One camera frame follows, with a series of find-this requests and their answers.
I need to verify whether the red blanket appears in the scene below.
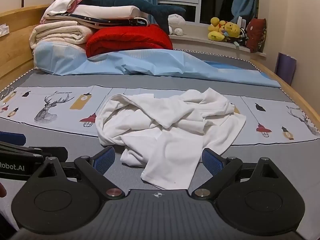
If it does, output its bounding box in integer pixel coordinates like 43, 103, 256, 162
86, 24, 173, 58

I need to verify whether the yellow plush toy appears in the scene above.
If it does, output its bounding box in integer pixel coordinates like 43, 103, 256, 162
208, 17, 226, 42
221, 22, 242, 42

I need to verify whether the white and pink cloth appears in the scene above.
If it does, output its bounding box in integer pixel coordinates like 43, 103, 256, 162
46, 0, 84, 16

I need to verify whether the cream folded blanket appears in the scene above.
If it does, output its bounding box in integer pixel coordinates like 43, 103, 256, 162
29, 21, 97, 50

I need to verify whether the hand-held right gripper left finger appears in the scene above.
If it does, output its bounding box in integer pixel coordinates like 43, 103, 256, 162
30, 146, 126, 200

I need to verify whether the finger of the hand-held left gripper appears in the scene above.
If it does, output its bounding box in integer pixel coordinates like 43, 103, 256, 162
0, 132, 27, 146
0, 141, 68, 164

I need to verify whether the wooden bed frame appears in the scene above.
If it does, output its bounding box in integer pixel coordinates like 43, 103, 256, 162
250, 59, 320, 132

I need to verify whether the light blue bed sheet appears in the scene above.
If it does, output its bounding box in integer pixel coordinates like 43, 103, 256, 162
60, 49, 282, 88

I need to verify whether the light blue pillow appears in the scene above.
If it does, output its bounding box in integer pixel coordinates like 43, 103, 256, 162
33, 41, 88, 76

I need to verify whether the navy star-print blanket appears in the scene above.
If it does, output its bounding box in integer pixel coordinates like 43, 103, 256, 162
41, 14, 150, 29

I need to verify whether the dark blue shark plush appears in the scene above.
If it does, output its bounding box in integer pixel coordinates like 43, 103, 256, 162
80, 0, 187, 34

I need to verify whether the white garment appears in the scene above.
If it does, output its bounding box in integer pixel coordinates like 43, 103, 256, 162
95, 88, 247, 190

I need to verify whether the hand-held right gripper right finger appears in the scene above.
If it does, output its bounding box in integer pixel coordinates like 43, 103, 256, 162
191, 148, 290, 200

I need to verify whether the white plush toy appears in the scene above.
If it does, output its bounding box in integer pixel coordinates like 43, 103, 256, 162
167, 14, 187, 36

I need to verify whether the white folded quilt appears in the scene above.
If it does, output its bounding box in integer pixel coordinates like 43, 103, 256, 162
67, 4, 143, 20

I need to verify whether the white windowsill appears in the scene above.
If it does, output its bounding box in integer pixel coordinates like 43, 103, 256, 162
170, 34, 266, 55

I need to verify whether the wooden headboard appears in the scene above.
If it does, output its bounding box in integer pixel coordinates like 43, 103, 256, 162
0, 4, 52, 90

